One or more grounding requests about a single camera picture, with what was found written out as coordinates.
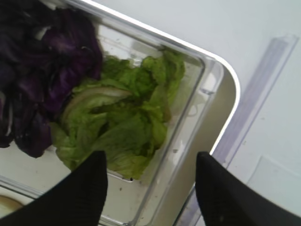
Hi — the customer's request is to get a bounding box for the green lettuce pile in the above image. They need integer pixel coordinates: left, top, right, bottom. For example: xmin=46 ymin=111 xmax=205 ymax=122
xmin=51 ymin=49 xmax=185 ymax=179

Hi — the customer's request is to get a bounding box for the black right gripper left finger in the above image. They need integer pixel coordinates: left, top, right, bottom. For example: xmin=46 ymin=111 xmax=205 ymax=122
xmin=0 ymin=151 xmax=108 ymax=226

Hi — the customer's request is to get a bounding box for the right clear long rail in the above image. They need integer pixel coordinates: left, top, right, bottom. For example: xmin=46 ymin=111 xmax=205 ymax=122
xmin=174 ymin=35 xmax=299 ymax=226

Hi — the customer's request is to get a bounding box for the bottom bun slice on tray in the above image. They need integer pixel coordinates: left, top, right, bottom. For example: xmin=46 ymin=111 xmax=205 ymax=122
xmin=0 ymin=195 xmax=24 ymax=218

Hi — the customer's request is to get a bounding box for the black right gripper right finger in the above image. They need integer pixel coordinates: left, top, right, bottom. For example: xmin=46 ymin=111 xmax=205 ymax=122
xmin=196 ymin=152 xmax=301 ymax=226

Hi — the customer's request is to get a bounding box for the silver metal tray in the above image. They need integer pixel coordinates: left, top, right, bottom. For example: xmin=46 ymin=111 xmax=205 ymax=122
xmin=0 ymin=0 xmax=241 ymax=226

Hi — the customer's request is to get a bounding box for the shredded purple cabbage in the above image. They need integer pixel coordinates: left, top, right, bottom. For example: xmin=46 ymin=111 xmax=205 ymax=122
xmin=0 ymin=0 xmax=103 ymax=158

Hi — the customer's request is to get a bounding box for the clear plastic salad container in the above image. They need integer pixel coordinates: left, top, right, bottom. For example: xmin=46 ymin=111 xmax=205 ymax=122
xmin=0 ymin=0 xmax=224 ymax=226

